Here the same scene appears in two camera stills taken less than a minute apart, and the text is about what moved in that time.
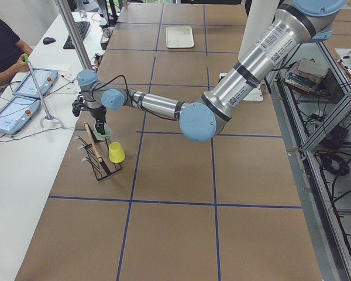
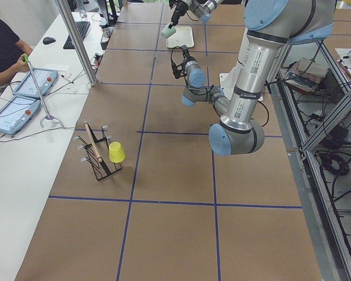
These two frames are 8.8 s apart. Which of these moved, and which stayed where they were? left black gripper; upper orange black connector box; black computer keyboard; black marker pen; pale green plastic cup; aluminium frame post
Moved: pale green plastic cup; left black gripper
Stayed: black computer keyboard; upper orange black connector box; black marker pen; aluminium frame post
